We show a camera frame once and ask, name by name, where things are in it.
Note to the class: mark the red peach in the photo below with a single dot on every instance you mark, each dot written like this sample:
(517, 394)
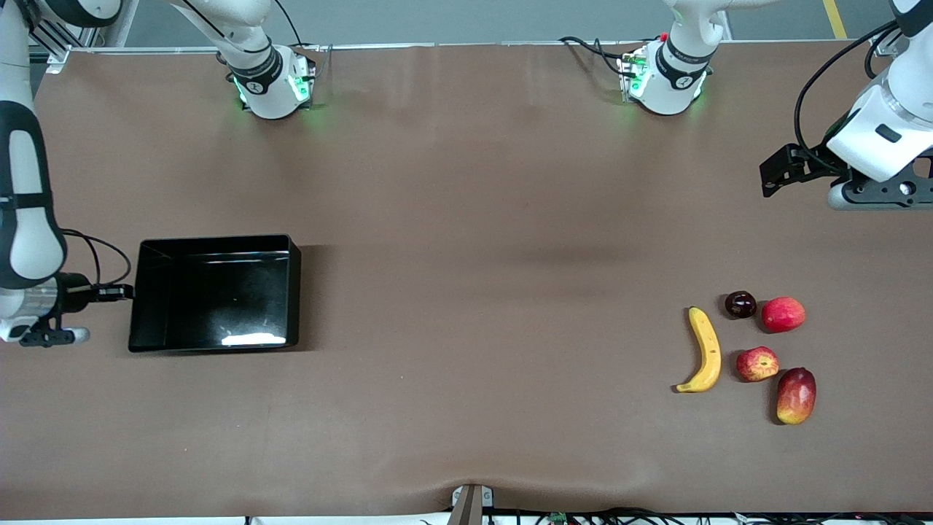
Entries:
(783, 314)

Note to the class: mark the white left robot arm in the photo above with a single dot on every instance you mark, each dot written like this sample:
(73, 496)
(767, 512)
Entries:
(667, 87)

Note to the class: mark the dark purple plum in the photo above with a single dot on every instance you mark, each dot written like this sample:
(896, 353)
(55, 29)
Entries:
(740, 305)

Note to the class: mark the aluminium frame post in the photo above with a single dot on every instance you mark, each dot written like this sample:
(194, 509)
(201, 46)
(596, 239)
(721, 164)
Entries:
(65, 33)
(883, 44)

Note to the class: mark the yellow banana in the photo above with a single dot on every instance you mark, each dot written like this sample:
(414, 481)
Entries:
(708, 350)

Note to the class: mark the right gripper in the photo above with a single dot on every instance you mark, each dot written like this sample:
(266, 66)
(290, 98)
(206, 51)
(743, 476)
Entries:
(73, 292)

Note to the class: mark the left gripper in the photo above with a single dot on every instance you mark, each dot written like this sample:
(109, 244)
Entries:
(810, 162)

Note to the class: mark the red yellow apple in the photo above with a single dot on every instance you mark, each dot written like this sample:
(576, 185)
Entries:
(757, 364)

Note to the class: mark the brown table mat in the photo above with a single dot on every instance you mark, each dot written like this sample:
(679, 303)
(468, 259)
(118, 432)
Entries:
(437, 364)

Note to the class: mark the red yellow mango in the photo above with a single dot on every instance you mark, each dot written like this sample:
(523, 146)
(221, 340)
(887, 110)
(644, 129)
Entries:
(796, 396)

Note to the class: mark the black rectangular plastic tray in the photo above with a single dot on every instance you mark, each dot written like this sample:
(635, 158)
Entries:
(219, 299)

